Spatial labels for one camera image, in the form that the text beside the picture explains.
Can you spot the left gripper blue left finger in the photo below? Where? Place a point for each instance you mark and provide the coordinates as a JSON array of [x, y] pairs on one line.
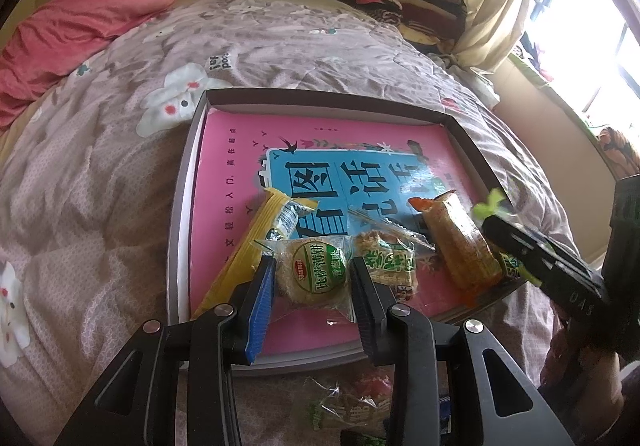
[[257, 308]]

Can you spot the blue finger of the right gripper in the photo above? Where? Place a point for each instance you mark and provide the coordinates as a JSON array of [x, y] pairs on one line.
[[566, 280]]

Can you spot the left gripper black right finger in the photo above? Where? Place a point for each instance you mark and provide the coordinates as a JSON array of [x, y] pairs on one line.
[[371, 302]]

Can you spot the clear pack brown rice cakes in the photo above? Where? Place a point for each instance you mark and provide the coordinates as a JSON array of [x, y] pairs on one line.
[[390, 251]]

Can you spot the round biscuit green label pack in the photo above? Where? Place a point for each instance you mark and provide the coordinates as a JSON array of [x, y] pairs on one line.
[[311, 274]]

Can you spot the yellow Alpenliebe candy pack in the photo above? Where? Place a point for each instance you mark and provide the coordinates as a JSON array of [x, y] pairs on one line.
[[276, 219]]

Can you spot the clear pack red candy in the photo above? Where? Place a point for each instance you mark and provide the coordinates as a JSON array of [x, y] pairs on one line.
[[357, 398]]

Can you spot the light green pastry pack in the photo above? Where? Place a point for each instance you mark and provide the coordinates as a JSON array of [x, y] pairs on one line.
[[508, 238]]

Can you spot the orange bread pack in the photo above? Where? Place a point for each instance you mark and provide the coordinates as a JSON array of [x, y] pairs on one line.
[[468, 258]]

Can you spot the black cartoon snack pack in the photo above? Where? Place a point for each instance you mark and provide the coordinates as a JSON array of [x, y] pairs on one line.
[[357, 438]]

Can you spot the dark shallow cardboard box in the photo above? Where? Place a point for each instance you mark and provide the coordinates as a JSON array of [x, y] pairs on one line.
[[295, 103]]

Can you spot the pink and blue book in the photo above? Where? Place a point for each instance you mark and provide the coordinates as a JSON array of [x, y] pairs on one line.
[[372, 166]]

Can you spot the pink blanket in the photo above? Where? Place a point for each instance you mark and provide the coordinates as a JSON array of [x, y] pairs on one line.
[[56, 38]]

